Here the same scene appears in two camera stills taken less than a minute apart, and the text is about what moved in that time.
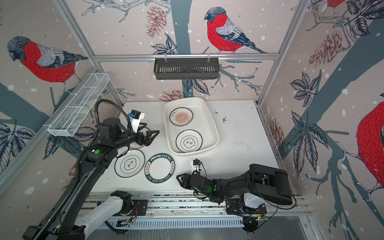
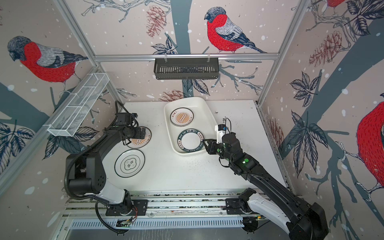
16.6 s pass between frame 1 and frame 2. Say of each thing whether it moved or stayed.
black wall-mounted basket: stayed
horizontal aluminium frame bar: stayed
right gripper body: moved
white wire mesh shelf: stayed
